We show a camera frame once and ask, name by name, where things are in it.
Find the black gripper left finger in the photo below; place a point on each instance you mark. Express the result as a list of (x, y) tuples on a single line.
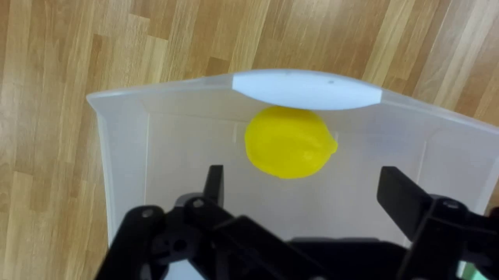
[(214, 184)]

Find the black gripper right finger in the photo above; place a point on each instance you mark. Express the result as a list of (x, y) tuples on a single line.
[(403, 203)]

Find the yellow lemon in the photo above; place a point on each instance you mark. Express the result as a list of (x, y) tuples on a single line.
[(289, 142)]

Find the translucent plastic drawer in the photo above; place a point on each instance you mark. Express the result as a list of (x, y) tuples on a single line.
[(172, 156)]

